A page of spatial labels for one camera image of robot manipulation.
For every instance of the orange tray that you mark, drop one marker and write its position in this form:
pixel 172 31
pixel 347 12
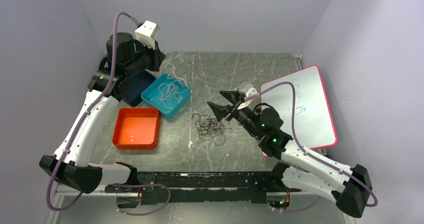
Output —
pixel 136 128

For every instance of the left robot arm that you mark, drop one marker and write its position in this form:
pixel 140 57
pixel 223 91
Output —
pixel 70 164

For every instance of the pink framed whiteboard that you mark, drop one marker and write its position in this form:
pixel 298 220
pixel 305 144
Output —
pixel 313 121

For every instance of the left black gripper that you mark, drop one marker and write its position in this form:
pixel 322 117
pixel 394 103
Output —
pixel 157 57

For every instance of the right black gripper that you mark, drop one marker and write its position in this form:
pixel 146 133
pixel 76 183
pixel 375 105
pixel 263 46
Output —
pixel 221 111

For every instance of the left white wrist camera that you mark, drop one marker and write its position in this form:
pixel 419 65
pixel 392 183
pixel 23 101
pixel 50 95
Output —
pixel 147 33

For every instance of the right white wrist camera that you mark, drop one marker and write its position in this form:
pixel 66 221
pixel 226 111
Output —
pixel 250 91

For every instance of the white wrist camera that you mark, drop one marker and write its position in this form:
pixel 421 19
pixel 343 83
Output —
pixel 250 91
pixel 147 33

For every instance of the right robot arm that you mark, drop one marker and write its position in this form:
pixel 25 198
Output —
pixel 348 187

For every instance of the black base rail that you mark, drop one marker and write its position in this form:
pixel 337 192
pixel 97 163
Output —
pixel 199 187

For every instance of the teal tray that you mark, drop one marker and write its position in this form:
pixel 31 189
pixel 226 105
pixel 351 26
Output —
pixel 168 94

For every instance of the navy blue tray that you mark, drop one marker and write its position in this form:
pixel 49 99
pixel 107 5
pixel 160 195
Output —
pixel 140 82

